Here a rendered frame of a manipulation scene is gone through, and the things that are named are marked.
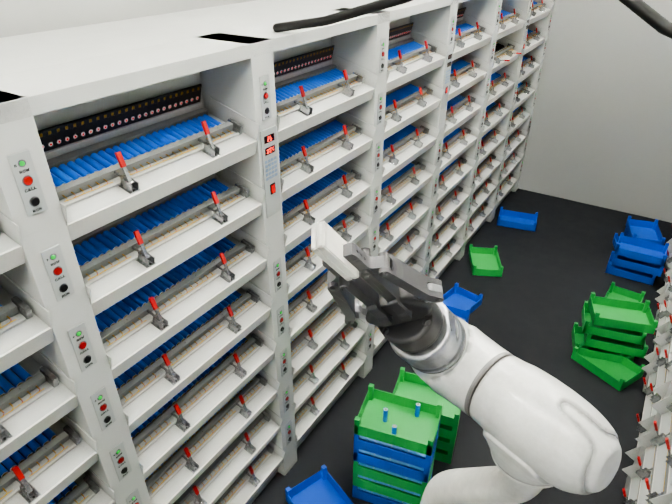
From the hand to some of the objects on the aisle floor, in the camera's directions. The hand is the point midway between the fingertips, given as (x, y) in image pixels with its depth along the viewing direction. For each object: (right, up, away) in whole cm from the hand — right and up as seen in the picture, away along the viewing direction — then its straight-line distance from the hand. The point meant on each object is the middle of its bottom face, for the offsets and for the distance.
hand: (336, 252), depth 52 cm
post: (-28, -94, +186) cm, 211 cm away
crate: (-4, -108, +164) cm, 196 cm away
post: (+9, -63, +237) cm, 245 cm away
